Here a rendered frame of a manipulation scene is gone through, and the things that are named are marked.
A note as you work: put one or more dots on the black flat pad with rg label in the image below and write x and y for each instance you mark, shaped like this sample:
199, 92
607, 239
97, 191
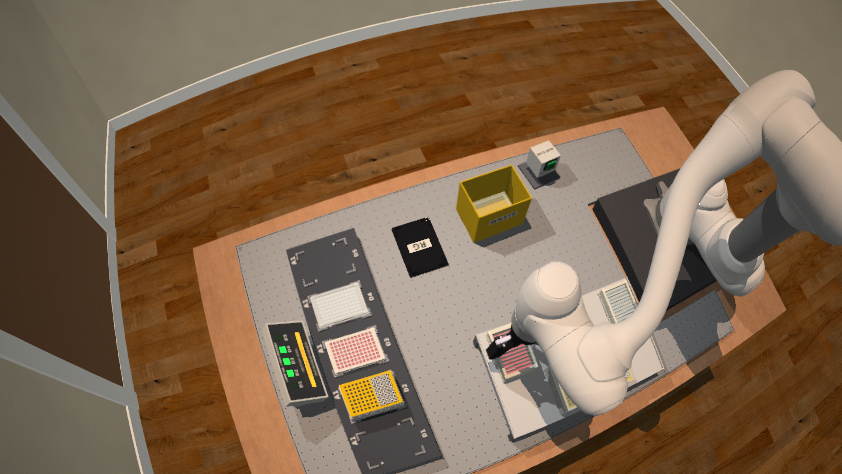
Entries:
419, 246

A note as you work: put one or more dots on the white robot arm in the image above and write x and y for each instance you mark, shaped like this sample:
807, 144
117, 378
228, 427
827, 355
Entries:
774, 119

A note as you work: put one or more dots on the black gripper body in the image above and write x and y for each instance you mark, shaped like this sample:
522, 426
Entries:
514, 338

